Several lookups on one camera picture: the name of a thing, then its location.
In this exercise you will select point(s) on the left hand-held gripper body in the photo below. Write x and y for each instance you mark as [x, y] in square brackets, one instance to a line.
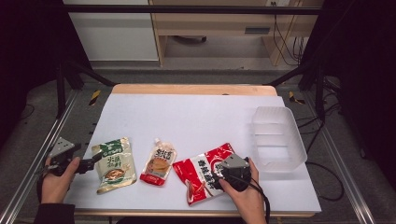
[62, 149]

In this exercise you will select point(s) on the black metal stand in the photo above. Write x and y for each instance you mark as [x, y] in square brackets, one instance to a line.
[311, 81]
[67, 81]

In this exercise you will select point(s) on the person's left hand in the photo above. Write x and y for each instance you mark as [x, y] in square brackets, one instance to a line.
[56, 186]

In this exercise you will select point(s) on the spouted sauce pouch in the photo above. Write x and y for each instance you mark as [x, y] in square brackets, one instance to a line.
[158, 163]

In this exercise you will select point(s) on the white cabinet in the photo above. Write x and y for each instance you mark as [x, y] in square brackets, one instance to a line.
[113, 34]

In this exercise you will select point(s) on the person's right hand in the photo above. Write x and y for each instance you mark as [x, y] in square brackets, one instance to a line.
[249, 202]

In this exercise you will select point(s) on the wooden table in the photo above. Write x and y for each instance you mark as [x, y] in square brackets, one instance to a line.
[193, 89]

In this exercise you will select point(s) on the translucent plastic container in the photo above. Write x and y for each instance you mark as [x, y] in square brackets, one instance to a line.
[277, 140]

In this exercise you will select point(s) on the wooden desk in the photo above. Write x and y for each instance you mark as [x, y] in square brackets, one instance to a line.
[218, 28]

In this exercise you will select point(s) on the yellow and black tape strip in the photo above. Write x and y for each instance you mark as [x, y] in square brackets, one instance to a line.
[95, 97]
[294, 98]

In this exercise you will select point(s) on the white table mat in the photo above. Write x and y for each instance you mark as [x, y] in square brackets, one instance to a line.
[186, 124]

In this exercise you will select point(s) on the aluminium frame rail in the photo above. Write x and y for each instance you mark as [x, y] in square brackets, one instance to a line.
[342, 174]
[37, 155]

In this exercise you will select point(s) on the black horizontal frame bar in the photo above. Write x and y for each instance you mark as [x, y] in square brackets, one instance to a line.
[186, 9]

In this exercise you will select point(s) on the green and gold sauce packet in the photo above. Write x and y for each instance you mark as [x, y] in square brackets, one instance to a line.
[115, 165]

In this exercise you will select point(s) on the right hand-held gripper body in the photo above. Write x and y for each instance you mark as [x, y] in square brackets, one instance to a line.
[236, 171]

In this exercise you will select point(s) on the red and white sauce packet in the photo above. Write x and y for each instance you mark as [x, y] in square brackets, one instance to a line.
[194, 174]

